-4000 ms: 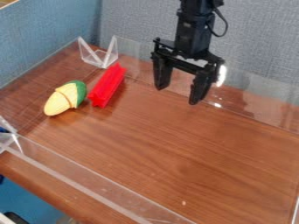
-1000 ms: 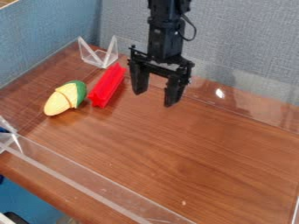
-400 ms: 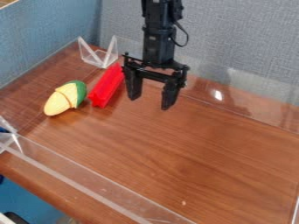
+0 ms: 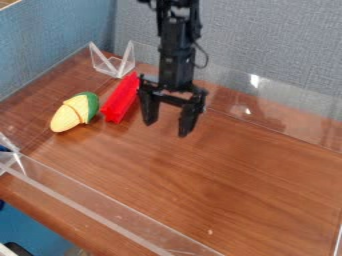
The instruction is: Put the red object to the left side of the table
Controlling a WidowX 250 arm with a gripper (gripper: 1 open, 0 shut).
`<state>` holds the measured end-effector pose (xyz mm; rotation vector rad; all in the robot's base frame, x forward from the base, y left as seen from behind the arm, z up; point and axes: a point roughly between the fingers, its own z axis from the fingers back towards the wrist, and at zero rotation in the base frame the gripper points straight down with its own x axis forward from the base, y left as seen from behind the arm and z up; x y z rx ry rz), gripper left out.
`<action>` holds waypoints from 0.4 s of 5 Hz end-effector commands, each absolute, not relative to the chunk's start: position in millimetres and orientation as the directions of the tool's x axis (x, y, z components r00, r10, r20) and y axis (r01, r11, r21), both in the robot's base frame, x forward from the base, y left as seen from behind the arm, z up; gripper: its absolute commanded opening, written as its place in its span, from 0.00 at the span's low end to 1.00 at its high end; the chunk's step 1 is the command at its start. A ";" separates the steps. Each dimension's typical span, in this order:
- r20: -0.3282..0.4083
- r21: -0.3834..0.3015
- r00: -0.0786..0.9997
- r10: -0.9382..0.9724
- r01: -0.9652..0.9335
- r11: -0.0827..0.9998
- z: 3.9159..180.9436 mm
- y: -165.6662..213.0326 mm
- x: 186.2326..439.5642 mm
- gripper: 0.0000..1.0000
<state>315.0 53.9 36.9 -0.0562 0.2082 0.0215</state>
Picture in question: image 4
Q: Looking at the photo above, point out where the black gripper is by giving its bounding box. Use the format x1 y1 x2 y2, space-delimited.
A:
138 75 209 137

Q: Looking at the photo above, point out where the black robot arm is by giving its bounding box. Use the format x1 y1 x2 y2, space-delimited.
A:
138 0 209 137

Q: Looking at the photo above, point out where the red plastic block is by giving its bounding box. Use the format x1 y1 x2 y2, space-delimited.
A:
100 72 139 124

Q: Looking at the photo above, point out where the yellow green toy corn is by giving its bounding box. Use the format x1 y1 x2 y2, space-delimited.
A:
50 92 99 133

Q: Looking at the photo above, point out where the clear acrylic corner bracket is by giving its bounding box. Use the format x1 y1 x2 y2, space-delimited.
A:
88 42 135 78

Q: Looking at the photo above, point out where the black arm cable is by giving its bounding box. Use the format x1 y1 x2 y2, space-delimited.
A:
191 41 210 70

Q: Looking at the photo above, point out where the clear acrylic front wall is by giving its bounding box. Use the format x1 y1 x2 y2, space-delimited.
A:
7 154 225 256

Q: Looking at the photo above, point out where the clear acrylic front bracket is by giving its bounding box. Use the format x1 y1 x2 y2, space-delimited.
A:
0 132 27 176

